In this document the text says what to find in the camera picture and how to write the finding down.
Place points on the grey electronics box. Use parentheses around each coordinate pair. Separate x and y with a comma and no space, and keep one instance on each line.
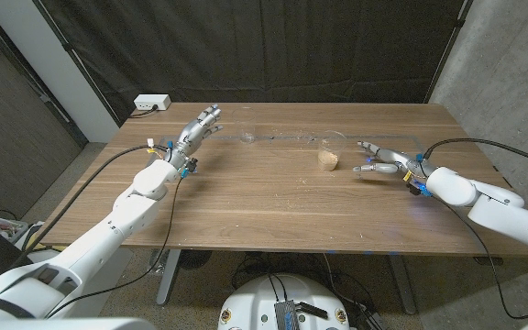
(287,316)

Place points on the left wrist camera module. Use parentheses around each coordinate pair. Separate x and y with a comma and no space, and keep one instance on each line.
(190,166)

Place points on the white power strip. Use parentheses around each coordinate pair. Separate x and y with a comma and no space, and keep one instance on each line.
(151,102)

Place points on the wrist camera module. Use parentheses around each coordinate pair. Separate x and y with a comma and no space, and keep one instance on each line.
(190,166)
(417,189)

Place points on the clear plastic cup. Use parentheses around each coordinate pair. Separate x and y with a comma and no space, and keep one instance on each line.
(328,160)
(247,135)

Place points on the black round floor fan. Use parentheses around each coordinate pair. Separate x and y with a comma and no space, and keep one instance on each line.
(195,259)

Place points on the white robot chest shell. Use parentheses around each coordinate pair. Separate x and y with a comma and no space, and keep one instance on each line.
(62,324)

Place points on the black flat adapter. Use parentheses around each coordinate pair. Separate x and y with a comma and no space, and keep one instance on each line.
(312,310)

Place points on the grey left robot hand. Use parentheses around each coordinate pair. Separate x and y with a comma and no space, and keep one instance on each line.
(193,135)

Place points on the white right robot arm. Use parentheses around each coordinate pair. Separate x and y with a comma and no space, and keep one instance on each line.
(498,206)

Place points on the black backdrop curtain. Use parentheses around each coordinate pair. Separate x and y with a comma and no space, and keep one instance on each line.
(200,46)

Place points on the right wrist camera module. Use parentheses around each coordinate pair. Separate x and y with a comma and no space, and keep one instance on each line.
(417,189)

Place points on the white robot torso base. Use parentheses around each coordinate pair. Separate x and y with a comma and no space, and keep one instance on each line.
(264,302)

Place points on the black backdrop stand pole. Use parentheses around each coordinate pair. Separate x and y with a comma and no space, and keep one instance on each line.
(460,22)
(68,47)

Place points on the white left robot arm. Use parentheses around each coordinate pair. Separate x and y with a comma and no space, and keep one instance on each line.
(126,215)

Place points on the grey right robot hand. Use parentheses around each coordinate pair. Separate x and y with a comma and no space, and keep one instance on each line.
(392,159)

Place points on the grey table leg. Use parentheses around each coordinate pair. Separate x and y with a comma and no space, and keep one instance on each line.
(402,284)
(168,279)

